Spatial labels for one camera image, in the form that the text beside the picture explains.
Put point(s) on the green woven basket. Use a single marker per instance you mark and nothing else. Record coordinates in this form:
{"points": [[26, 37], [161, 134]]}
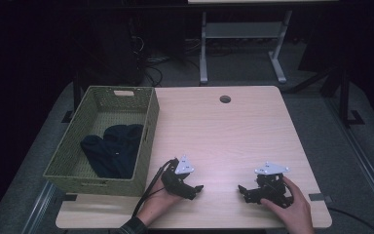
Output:
{"points": [[104, 139]]}

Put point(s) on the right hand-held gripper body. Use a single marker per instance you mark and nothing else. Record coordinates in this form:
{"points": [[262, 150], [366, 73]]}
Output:
{"points": [[271, 187]]}

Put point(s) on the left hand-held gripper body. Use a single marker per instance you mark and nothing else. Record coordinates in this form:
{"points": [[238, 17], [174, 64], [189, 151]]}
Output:
{"points": [[175, 178]]}

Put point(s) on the grey metal stand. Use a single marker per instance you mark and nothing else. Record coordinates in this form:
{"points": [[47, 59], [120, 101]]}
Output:
{"points": [[243, 45]]}

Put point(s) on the black stand leg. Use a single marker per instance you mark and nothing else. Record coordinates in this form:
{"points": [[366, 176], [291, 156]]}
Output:
{"points": [[345, 97]]}

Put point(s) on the person's left hand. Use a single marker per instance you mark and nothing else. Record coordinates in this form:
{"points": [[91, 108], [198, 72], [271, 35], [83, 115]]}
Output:
{"points": [[158, 203]]}

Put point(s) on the person's right hand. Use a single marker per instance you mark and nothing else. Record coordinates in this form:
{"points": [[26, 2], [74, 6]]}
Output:
{"points": [[292, 209]]}

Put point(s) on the dark navy cloth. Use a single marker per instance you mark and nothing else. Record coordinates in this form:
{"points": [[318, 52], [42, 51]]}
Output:
{"points": [[115, 151]]}

